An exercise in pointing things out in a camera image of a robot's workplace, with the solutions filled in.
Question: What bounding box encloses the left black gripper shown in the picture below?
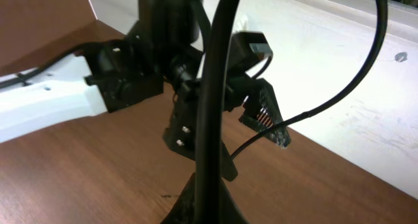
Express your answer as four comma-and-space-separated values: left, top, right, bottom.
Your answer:
162, 50, 292, 182

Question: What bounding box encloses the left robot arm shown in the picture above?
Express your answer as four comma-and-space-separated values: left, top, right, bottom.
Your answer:
1, 0, 291, 159

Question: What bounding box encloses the left camera black cable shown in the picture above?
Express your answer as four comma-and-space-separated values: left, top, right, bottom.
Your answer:
0, 42, 99, 89

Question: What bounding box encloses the black cable gold plug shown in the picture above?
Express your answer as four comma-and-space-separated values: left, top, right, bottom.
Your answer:
231, 0, 388, 159

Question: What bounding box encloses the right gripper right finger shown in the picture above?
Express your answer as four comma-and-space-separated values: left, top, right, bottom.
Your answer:
220, 180, 248, 224

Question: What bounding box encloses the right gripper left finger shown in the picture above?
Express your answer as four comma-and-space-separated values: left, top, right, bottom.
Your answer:
161, 173, 195, 224

